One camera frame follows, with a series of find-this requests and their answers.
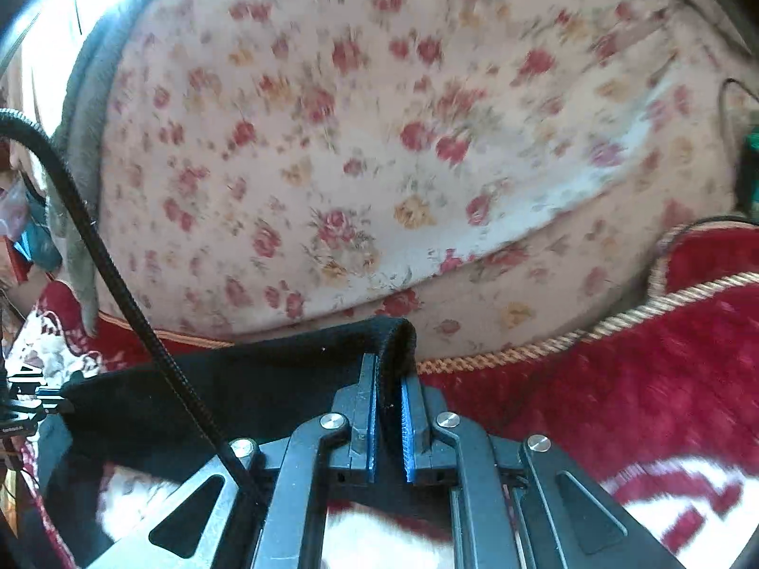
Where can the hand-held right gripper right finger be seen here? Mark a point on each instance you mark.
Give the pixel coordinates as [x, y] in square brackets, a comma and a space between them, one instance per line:
[409, 432]

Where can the floral beige pillow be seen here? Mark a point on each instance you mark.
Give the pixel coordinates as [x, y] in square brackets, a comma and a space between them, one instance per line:
[385, 130]

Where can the teal object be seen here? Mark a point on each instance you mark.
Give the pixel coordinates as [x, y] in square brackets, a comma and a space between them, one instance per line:
[35, 237]

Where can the grey cloth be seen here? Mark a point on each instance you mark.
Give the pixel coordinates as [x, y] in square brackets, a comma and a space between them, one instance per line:
[89, 101]

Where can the black pants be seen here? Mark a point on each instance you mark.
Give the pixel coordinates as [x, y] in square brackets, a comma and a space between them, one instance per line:
[237, 379]

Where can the beige curtain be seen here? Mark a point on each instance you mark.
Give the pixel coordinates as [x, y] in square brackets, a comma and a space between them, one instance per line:
[50, 59]

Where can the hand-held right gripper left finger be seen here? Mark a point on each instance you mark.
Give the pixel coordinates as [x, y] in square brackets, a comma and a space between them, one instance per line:
[370, 427]

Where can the green object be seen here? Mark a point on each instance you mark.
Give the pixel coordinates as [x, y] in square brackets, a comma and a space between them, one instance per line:
[752, 142]

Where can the red and white floral blanket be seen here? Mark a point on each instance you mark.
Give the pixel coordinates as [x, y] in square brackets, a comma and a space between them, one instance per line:
[593, 397]

